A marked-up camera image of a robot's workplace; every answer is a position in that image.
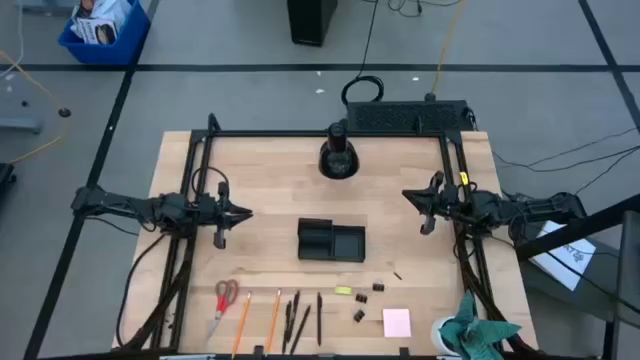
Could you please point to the pink sticky note pad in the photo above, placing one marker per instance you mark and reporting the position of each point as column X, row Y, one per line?
column 397, row 322

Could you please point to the black pen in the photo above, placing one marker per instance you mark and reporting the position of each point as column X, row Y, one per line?
column 294, row 310
column 286, row 325
column 300, row 330
column 319, row 320

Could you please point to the yellow-green eraser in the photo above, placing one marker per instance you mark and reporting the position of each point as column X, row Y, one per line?
column 343, row 290

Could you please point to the black caster base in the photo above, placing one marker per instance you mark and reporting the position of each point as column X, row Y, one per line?
column 5, row 175

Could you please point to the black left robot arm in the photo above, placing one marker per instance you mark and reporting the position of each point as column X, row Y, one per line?
column 150, row 207

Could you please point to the teal plant in white pot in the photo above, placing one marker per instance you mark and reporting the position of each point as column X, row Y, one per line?
column 472, row 332

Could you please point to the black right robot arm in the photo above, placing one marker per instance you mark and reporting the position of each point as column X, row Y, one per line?
column 525, row 207

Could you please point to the white paper sheet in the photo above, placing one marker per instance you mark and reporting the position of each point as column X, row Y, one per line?
column 565, row 260

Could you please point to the black computer tower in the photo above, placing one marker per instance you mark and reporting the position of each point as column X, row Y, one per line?
column 310, row 20

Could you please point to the black metal beam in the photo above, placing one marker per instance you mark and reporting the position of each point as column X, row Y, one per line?
column 575, row 230

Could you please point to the orange pencil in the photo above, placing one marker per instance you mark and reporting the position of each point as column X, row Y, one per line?
column 273, row 320
column 242, row 322

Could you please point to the black mesh desk organizer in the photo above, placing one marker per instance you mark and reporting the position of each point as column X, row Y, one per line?
column 347, row 245

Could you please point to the small black screw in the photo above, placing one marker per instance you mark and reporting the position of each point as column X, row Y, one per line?
column 397, row 275

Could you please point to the blue plastic bin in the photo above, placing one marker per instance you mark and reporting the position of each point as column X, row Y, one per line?
column 125, row 50

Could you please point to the black aluminium table frame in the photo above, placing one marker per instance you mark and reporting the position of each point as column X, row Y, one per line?
column 325, row 133

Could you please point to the grey metal foot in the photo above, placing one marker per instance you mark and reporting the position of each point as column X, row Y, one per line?
column 20, row 125

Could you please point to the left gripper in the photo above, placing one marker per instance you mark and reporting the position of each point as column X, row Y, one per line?
column 212, row 212

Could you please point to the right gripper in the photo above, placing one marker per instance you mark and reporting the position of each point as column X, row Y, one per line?
column 442, row 202

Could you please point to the black binder clip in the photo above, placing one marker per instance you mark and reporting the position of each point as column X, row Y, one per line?
column 361, row 298
column 378, row 286
column 358, row 315

